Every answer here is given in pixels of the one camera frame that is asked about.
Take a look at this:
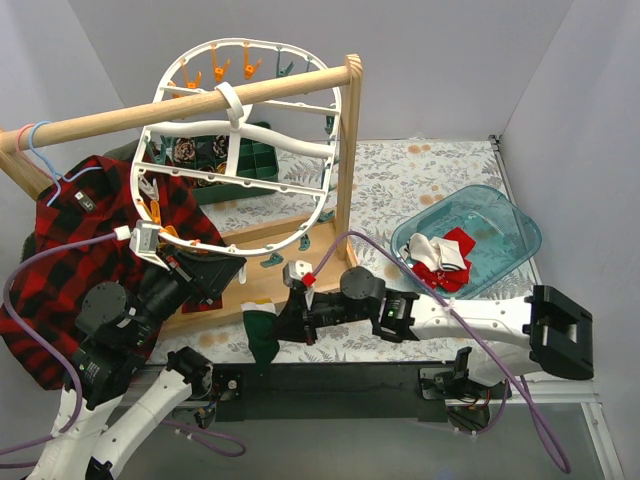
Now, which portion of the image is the dark green sock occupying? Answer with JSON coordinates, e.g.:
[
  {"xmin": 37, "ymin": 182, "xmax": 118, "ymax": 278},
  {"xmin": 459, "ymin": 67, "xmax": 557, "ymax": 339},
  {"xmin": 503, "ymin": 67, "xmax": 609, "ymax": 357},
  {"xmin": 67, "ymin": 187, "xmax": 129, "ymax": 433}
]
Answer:
[{"xmin": 241, "ymin": 301, "xmax": 280, "ymax": 373}]

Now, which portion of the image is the white round clip hanger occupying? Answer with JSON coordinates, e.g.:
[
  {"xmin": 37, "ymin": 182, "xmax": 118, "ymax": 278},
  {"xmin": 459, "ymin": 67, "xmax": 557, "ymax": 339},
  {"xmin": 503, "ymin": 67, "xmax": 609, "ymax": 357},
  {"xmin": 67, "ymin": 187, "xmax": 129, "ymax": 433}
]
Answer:
[{"xmin": 130, "ymin": 38, "xmax": 351, "ymax": 258}]

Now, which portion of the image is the red snowflake sock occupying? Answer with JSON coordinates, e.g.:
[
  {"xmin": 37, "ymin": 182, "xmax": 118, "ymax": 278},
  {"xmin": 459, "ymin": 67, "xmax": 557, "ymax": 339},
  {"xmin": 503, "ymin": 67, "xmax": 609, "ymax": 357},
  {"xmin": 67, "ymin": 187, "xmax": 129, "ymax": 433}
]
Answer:
[{"xmin": 412, "ymin": 260, "xmax": 472, "ymax": 293}]

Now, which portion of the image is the white striped sock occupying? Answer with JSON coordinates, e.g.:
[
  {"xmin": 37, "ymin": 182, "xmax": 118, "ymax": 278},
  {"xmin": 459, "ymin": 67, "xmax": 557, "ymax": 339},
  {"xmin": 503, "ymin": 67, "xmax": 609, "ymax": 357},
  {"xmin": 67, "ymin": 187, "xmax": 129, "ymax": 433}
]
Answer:
[{"xmin": 430, "ymin": 237, "xmax": 467, "ymax": 271}]

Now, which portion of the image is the red bear sock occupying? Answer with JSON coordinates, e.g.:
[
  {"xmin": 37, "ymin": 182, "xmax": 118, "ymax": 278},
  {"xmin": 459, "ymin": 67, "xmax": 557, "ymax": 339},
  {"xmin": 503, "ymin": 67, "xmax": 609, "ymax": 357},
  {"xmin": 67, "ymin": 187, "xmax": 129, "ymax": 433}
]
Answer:
[{"xmin": 444, "ymin": 227, "xmax": 476, "ymax": 258}]

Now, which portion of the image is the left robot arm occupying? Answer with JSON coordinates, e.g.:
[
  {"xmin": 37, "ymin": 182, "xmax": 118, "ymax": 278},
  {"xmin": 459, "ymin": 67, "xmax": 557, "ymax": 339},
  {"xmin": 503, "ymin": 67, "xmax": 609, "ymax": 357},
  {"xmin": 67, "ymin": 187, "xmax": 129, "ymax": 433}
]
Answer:
[{"xmin": 30, "ymin": 253, "xmax": 219, "ymax": 479}]

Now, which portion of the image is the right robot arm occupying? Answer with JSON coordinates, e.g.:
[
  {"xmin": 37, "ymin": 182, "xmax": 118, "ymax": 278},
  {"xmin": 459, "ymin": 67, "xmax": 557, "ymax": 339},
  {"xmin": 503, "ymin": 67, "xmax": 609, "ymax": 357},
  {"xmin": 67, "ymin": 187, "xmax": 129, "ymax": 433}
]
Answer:
[{"xmin": 239, "ymin": 261, "xmax": 595, "ymax": 398}]

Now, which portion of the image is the wooden clothes rack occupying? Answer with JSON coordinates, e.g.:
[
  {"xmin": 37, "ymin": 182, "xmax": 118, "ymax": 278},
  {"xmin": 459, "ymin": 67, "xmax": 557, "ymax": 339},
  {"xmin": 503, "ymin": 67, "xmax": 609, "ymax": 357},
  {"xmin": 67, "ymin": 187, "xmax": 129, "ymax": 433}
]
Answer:
[{"xmin": 0, "ymin": 53, "xmax": 363, "ymax": 334}]

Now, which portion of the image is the red plaid shirt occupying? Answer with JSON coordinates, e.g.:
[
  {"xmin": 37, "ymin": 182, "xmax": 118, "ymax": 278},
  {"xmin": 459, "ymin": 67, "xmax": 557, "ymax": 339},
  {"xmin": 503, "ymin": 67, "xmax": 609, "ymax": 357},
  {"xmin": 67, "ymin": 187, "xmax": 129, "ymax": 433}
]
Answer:
[{"xmin": 1, "ymin": 142, "xmax": 226, "ymax": 390}]

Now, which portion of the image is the dark green storage bin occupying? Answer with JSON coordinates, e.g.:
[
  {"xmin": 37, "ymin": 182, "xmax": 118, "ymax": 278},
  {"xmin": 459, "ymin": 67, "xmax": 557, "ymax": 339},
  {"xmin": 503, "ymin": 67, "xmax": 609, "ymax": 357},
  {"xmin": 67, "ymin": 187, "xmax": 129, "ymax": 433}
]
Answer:
[{"xmin": 162, "ymin": 135, "xmax": 279, "ymax": 205}]

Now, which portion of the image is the floral table mat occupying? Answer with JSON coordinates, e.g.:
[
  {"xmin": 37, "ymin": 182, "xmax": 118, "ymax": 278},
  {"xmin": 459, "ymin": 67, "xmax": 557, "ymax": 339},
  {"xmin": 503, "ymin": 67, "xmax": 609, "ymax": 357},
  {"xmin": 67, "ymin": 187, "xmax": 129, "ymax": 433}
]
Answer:
[{"xmin": 149, "ymin": 139, "xmax": 540, "ymax": 364}]

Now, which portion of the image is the teal plastic basin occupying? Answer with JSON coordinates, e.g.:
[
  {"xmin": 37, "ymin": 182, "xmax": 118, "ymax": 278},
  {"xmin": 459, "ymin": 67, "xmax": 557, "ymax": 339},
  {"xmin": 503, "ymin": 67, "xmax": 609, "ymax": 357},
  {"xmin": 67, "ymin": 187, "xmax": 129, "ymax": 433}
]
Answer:
[{"xmin": 391, "ymin": 185, "xmax": 542, "ymax": 299}]

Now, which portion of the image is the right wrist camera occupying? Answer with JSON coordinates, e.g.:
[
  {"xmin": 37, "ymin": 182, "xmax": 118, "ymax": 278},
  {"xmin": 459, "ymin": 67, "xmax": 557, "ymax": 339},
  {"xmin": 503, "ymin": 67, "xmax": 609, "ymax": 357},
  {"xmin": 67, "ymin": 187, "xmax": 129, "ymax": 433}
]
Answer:
[{"xmin": 283, "ymin": 260, "xmax": 316, "ymax": 289}]

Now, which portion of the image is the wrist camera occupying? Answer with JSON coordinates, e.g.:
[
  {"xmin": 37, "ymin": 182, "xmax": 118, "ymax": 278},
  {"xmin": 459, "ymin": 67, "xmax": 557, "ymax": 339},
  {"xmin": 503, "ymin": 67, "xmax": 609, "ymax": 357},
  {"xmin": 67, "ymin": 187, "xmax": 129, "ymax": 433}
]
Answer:
[
  {"xmin": 113, "ymin": 219, "xmax": 169, "ymax": 271},
  {"xmin": 283, "ymin": 260, "xmax": 316, "ymax": 289}
]

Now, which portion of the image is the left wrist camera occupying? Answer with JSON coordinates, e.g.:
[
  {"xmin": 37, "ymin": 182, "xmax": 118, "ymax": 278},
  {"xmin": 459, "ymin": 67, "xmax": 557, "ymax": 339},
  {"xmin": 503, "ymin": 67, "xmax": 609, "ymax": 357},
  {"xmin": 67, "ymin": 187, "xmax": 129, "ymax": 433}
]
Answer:
[{"xmin": 113, "ymin": 219, "xmax": 169, "ymax": 271}]

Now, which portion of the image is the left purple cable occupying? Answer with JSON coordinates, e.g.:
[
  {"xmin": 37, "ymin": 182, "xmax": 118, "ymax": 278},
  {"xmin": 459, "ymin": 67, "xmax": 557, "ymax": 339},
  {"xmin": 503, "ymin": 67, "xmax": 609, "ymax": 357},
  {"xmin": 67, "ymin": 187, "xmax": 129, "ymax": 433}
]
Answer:
[{"xmin": 0, "ymin": 234, "xmax": 249, "ymax": 471}]

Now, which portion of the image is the blue wire hanger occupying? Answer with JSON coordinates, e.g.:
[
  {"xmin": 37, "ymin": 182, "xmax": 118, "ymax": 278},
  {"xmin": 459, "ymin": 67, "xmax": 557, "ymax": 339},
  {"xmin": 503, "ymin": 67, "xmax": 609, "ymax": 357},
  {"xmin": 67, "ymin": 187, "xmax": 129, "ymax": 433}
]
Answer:
[{"xmin": 14, "ymin": 121, "xmax": 100, "ymax": 206}]

